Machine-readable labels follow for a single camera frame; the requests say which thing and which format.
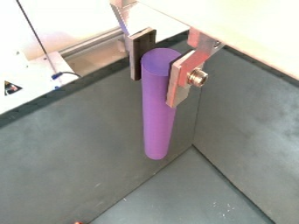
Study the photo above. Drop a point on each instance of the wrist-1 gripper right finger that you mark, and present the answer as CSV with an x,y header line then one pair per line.
x,y
187,67

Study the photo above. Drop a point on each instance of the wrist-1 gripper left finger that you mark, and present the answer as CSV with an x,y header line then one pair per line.
x,y
139,36

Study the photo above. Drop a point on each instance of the purple round cylinder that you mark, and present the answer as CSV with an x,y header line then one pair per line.
x,y
158,113

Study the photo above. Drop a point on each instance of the aluminium frame rail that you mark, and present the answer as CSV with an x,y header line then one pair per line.
x,y
99,40

